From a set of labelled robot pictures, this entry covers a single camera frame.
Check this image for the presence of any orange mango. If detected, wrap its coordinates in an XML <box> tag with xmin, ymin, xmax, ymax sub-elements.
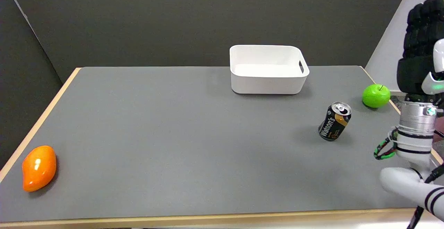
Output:
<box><xmin>22</xmin><ymin>145</ymin><xmax>57</xmax><ymax>192</ymax></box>

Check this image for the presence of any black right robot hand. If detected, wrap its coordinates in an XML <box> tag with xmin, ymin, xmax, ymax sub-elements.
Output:
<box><xmin>397</xmin><ymin>0</ymin><xmax>444</xmax><ymax>96</ymax></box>

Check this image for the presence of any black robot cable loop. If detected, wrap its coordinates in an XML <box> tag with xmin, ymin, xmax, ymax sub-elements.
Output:
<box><xmin>373</xmin><ymin>127</ymin><xmax>444</xmax><ymax>229</ymax></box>

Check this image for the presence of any white plastic bin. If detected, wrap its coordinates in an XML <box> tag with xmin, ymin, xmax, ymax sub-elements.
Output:
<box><xmin>229</xmin><ymin>45</ymin><xmax>310</xmax><ymax>95</ymax></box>

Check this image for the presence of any green apple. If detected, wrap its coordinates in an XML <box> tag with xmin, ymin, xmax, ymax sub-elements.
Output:
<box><xmin>362</xmin><ymin>84</ymin><xmax>391</xmax><ymax>109</ymax></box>

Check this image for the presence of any black Watson's soda can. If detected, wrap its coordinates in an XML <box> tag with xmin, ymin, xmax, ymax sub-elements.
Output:
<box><xmin>318</xmin><ymin>102</ymin><xmax>352</xmax><ymax>142</ymax></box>

